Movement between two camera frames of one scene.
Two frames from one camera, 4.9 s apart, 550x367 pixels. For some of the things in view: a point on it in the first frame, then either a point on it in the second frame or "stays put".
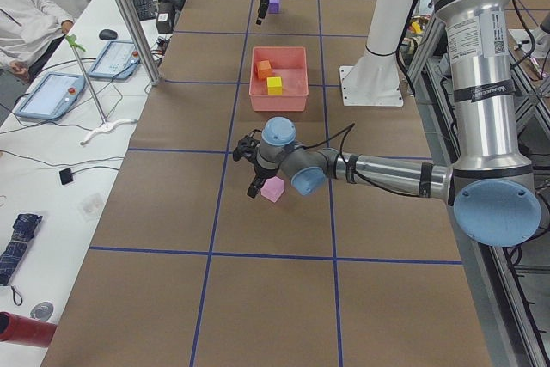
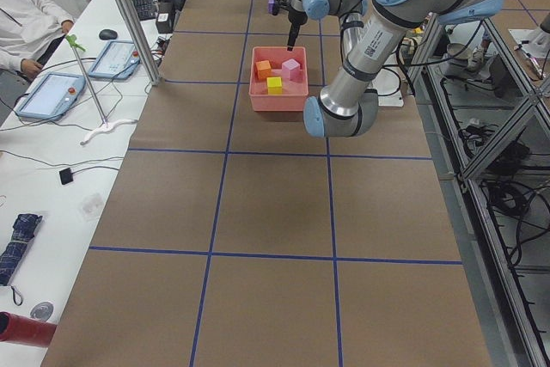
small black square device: [66, 175] stays put
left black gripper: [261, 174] -> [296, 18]
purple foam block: [274, 5] stays put
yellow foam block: [274, 85] stays put
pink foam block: [272, 188] -> [291, 71]
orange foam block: [264, 70] stays put
